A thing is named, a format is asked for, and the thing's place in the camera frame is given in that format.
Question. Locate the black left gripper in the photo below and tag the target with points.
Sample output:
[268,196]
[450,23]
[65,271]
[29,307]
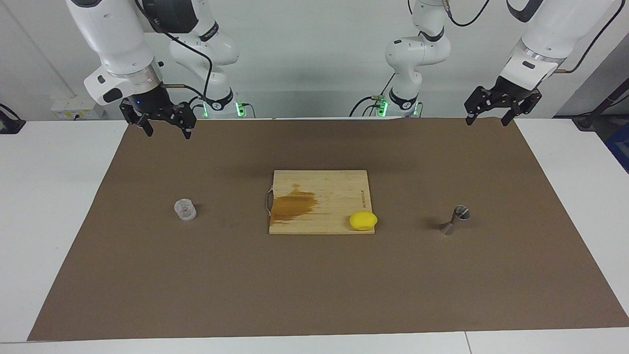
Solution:
[516,91]

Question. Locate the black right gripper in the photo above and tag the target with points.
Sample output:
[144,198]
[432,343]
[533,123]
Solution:
[147,101]

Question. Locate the clear plastic cup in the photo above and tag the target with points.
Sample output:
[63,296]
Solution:
[185,210]

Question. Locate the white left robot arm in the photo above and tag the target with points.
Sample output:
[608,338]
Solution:
[550,29]

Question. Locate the white power strip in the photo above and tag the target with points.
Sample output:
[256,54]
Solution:
[73,108]

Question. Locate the black stand leg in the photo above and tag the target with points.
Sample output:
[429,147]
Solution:
[602,105]

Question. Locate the blue box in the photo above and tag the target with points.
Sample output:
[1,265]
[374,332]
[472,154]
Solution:
[620,147]

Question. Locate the yellow lemon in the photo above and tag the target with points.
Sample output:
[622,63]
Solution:
[363,221]

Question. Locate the stained wooden cutting board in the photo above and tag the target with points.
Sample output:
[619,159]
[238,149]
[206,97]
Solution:
[334,191]

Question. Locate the brown table mat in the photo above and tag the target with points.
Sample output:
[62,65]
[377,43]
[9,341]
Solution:
[314,285]

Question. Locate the black clamp mount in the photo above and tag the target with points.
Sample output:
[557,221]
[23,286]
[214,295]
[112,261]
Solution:
[10,125]

